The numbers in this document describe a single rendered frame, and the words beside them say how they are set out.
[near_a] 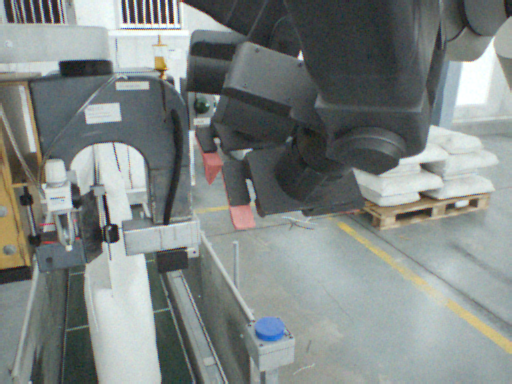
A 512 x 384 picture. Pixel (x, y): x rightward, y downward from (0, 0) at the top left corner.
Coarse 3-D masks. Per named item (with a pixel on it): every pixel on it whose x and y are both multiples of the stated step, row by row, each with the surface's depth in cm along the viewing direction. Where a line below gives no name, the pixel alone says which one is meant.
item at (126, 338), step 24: (120, 240) 126; (96, 264) 114; (120, 264) 112; (144, 264) 126; (96, 288) 103; (120, 288) 101; (144, 288) 111; (96, 312) 103; (120, 312) 105; (144, 312) 108; (96, 336) 108; (120, 336) 106; (144, 336) 110; (96, 360) 111; (120, 360) 108; (144, 360) 112
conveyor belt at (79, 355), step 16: (80, 272) 192; (80, 288) 179; (160, 288) 180; (80, 304) 168; (160, 304) 169; (80, 320) 159; (160, 320) 159; (80, 336) 150; (160, 336) 150; (176, 336) 150; (80, 352) 142; (160, 352) 143; (176, 352) 143; (64, 368) 135; (80, 368) 135; (160, 368) 136; (176, 368) 136
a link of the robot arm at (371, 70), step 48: (288, 0) 17; (336, 0) 16; (384, 0) 16; (432, 0) 19; (336, 48) 19; (384, 48) 18; (432, 48) 21; (336, 96) 22; (384, 96) 20; (432, 96) 23
